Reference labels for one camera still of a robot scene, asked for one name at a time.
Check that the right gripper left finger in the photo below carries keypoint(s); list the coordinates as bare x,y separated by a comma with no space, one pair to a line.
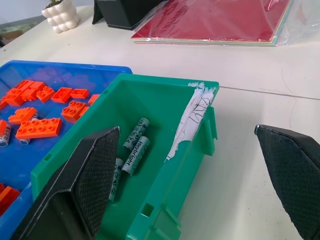
75,190

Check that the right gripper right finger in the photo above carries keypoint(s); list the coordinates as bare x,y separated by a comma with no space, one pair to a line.
295,175

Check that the green plastic tray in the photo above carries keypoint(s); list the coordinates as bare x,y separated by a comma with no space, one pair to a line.
155,105

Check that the black storage box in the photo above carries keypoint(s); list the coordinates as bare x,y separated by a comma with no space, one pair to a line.
125,12

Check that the grey printed battery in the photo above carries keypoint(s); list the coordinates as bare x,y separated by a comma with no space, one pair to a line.
34,116
136,132
5,137
116,180
25,141

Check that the orange toy building block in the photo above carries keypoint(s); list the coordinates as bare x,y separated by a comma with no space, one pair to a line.
2,127
61,95
72,111
15,97
22,115
29,95
80,93
1,188
38,85
45,94
24,84
8,200
84,111
94,99

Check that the grey Heybright battery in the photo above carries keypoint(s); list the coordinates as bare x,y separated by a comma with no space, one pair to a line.
135,156

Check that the long orange building block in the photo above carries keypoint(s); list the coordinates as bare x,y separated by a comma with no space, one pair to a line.
38,128

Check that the blue plastic tray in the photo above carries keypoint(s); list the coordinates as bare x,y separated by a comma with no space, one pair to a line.
75,77

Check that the torn white paper label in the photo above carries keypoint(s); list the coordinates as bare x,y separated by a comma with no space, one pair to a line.
197,110

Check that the clear plastic bag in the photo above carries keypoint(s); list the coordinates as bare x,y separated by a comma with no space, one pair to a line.
305,25

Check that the white bubble plant pot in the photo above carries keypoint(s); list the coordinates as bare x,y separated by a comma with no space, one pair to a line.
62,17

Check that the red coloured paper stack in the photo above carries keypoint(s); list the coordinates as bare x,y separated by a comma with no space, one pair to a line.
212,22

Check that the green leafy plant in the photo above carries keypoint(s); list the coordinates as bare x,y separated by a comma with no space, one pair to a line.
55,2

